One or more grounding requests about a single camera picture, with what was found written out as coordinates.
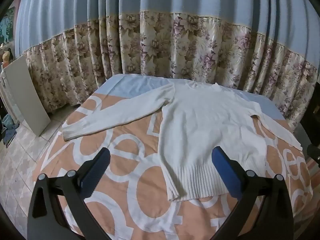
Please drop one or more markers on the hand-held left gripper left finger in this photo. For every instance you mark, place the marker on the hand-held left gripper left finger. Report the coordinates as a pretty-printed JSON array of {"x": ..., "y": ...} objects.
[{"x": 97, "y": 171}]

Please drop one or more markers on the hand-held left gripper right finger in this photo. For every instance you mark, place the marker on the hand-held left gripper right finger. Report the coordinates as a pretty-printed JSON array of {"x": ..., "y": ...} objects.
[{"x": 225, "y": 173}]

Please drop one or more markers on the white knit sweater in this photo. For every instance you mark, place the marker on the white knit sweater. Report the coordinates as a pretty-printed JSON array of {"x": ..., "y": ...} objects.
[{"x": 200, "y": 120}]

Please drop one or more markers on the orange white patterned bed sheet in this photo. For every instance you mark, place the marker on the orange white patterned bed sheet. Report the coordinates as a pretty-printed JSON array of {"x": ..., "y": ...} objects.
[{"x": 140, "y": 180}]

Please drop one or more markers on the black stand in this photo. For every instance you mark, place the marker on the black stand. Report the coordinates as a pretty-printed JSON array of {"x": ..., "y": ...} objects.
[{"x": 312, "y": 135}]

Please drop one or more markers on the blue cloth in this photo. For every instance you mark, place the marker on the blue cloth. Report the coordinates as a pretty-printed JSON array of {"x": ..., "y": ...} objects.
[{"x": 8, "y": 127}]

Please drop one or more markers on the white flat board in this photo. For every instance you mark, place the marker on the white flat board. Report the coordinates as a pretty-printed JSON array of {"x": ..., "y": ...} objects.
[{"x": 27, "y": 97}]

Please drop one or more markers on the white cabinet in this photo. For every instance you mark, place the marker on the white cabinet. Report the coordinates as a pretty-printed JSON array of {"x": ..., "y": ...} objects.
[{"x": 7, "y": 92}]

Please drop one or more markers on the blue floral curtain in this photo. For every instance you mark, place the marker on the blue floral curtain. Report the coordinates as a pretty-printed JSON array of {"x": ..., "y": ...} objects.
[{"x": 175, "y": 42}]

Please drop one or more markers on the yellow figurine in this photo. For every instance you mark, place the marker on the yellow figurine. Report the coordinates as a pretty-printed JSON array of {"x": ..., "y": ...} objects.
[{"x": 6, "y": 57}]

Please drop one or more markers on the wall poster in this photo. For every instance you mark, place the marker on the wall poster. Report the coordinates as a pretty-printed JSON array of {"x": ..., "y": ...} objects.
[{"x": 6, "y": 27}]

